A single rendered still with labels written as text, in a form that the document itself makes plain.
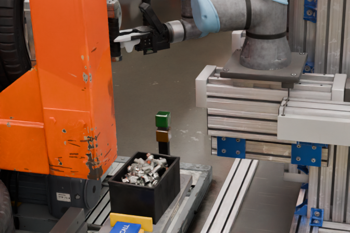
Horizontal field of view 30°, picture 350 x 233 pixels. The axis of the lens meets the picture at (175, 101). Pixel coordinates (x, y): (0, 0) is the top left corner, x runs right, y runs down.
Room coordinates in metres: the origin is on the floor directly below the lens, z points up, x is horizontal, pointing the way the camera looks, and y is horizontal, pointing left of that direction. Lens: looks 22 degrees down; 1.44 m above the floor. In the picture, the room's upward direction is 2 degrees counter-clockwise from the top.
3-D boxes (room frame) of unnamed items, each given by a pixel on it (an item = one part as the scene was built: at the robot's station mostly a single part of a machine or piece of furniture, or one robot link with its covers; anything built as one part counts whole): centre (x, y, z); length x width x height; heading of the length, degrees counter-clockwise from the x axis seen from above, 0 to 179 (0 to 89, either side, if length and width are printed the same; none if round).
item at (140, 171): (1.66, 0.09, 0.51); 0.20 x 0.14 x 0.13; 158
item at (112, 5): (2.11, 0.22, 0.93); 0.09 x 0.05 x 0.05; 73
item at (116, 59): (2.10, 0.19, 0.83); 0.04 x 0.04 x 0.16
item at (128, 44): (2.09, 0.15, 0.81); 0.09 x 0.03 x 0.06; 127
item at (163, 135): (1.83, 0.04, 0.59); 0.04 x 0.04 x 0.04; 73
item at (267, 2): (1.82, -0.26, 0.98); 0.13 x 0.12 x 0.14; 99
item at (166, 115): (1.83, 0.04, 0.64); 0.04 x 0.04 x 0.04; 73
